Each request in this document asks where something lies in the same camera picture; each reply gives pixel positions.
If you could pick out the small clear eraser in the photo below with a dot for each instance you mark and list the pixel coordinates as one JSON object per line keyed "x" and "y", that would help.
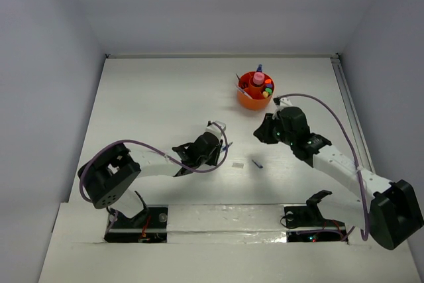
{"x": 238, "y": 165}

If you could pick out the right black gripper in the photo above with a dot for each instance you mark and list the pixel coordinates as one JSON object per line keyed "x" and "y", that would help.
{"x": 268, "y": 121}

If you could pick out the small blue pen cap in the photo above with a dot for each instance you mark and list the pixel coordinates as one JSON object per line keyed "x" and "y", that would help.
{"x": 257, "y": 164}

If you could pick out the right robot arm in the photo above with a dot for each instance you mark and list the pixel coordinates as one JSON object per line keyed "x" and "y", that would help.
{"x": 387, "y": 211}

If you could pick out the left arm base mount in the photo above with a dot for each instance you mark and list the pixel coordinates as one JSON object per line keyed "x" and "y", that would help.
{"x": 148, "y": 226}

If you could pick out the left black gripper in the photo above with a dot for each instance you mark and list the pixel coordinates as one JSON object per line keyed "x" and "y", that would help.
{"x": 215, "y": 154}

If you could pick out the black handled scissors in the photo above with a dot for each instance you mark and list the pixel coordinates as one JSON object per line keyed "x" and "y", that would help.
{"x": 240, "y": 81}

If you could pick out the orange round desk organizer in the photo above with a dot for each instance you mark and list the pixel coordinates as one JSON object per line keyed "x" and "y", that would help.
{"x": 258, "y": 102}

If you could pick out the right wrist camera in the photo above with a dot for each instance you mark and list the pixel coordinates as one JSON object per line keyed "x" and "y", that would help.
{"x": 281, "y": 103}

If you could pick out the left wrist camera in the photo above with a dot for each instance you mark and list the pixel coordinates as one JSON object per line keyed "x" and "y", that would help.
{"x": 216, "y": 128}

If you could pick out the pink capped clear tube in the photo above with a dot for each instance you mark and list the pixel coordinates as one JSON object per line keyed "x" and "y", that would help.
{"x": 258, "y": 78}

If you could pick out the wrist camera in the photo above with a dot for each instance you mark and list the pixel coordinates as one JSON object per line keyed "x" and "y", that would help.
{"x": 216, "y": 128}
{"x": 281, "y": 103}

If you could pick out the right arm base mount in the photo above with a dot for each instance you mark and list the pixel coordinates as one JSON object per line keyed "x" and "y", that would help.
{"x": 305, "y": 224}

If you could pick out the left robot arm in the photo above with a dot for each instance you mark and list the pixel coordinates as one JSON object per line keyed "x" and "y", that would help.
{"x": 106, "y": 180}

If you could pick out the dark blue ballpoint pen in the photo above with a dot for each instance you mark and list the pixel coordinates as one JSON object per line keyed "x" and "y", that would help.
{"x": 225, "y": 148}

